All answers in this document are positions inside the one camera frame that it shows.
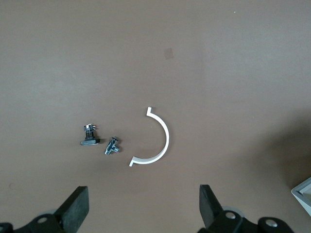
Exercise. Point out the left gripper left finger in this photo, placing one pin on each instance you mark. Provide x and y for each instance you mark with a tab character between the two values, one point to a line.
73	208

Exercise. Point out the white semicircular bracket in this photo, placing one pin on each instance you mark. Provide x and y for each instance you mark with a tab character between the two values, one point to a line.
167	136

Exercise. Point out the small metal fitting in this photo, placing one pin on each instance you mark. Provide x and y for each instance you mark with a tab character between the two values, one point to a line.
112	146

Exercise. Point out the clear tape patch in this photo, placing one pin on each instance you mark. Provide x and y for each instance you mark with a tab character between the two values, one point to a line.
169	54

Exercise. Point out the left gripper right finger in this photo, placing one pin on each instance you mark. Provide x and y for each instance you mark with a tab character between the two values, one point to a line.
210	208

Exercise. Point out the white drawer holding button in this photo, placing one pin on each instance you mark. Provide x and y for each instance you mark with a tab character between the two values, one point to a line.
303	194

